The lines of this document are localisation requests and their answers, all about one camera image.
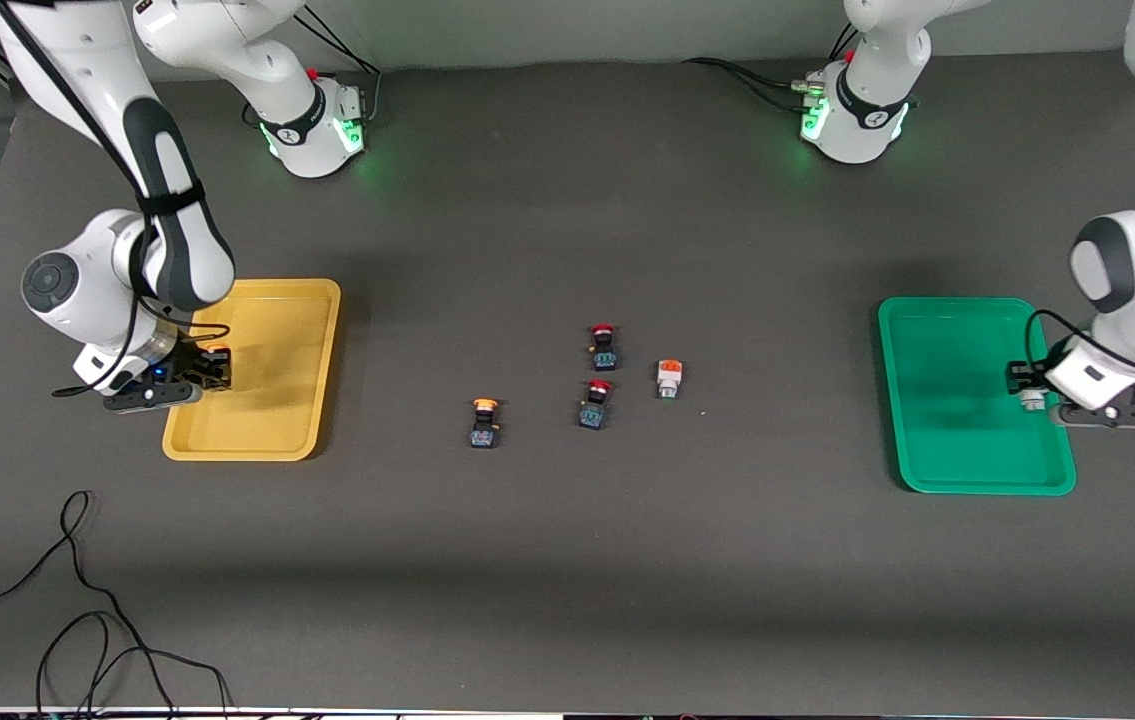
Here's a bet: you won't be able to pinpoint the green plastic tray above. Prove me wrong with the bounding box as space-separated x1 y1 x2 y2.
877 296 1078 497

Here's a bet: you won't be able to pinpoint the black right arm base cables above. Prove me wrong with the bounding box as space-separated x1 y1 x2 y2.
245 5 384 131

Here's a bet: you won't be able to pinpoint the black left arm base cables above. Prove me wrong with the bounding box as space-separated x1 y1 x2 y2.
682 25 863 111

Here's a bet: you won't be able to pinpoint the yellow plastic tray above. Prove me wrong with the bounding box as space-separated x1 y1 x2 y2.
162 278 343 463

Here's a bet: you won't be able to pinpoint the loose black cable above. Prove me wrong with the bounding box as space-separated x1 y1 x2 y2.
0 490 233 720

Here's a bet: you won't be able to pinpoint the black arm base cables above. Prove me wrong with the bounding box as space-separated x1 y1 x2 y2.
682 25 863 111
245 5 384 131

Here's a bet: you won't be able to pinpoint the dark grey table mat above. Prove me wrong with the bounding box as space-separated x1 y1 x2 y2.
0 45 1135 716

